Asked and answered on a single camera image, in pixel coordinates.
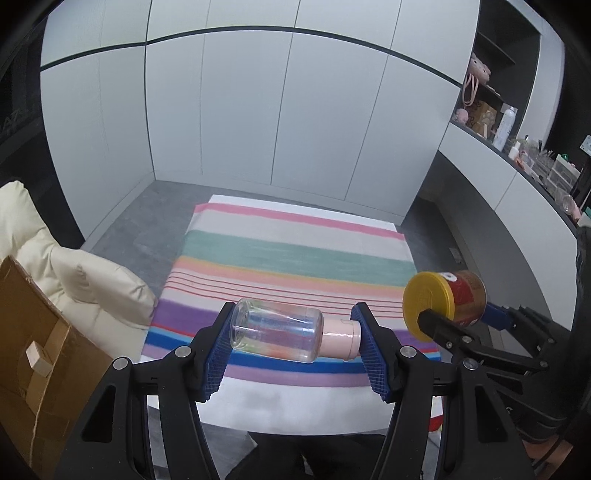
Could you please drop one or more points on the pink plush bag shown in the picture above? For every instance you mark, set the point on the pink plush bag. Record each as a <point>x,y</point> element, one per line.
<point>475,76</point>

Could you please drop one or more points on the white wardrobe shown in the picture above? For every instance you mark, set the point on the white wardrobe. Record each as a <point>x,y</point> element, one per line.
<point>258,106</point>

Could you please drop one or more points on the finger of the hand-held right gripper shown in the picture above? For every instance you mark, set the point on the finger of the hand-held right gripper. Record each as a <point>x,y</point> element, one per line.
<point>496,316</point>
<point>445,333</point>

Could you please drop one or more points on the clear bottle with pink cap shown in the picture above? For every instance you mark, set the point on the clear bottle with pink cap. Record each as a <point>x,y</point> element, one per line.
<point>277,332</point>

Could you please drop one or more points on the small plastic drawer organiser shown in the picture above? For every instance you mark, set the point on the small plastic drawer organiser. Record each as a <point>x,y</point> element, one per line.
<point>563,177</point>

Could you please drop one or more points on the white curved counter cabinet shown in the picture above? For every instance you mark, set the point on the white curved counter cabinet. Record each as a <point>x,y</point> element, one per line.
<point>498,203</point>

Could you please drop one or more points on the brown patterned box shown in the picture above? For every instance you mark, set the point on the brown patterned box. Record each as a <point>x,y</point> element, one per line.
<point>485,117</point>

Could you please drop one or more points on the small white jar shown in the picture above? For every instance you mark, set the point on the small white jar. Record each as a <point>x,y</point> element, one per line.
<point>515,151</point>

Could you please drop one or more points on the small pink plush toy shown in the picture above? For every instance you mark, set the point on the small pink plush toy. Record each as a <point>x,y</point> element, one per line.
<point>461,115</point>

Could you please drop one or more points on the striped tablecloth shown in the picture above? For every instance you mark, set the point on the striped tablecloth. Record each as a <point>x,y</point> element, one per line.
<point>286,406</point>

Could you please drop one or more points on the cream puffer jacket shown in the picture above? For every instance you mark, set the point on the cream puffer jacket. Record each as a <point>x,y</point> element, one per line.
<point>69,277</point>

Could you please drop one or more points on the red can with yellow lid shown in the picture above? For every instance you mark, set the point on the red can with yellow lid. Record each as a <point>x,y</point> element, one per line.
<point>438,300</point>

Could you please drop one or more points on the wall outlet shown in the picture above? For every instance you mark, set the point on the wall outlet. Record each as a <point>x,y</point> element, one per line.
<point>456,255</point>

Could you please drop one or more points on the brown cardboard box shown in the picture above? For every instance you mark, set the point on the brown cardboard box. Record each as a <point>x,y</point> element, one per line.
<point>27,314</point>

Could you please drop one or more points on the striped colourful cloth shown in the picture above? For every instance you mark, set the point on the striped colourful cloth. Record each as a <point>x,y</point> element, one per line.
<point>286,258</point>

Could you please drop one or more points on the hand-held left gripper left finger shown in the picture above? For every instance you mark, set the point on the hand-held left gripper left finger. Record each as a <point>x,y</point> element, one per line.
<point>214,357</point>

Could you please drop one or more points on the white spray bottle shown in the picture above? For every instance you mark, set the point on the white spray bottle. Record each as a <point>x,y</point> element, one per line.
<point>504,129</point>

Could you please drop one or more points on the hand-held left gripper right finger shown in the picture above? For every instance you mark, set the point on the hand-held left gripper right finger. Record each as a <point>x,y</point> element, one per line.
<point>374,367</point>

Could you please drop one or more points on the small beige cube box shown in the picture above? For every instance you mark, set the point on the small beige cube box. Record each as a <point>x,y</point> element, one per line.
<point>38,359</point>

